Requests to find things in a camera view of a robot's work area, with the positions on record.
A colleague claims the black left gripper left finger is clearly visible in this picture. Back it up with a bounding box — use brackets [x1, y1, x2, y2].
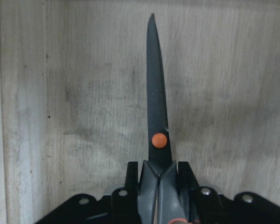
[125, 161, 139, 194]

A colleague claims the black scissors orange pivot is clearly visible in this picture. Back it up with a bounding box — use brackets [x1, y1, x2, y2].
[138, 14, 188, 224]

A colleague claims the wooden drawer with white handle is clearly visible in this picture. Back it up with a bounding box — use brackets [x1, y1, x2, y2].
[0, 0, 280, 224]

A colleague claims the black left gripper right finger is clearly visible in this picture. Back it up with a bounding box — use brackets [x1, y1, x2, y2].
[177, 161, 199, 194]

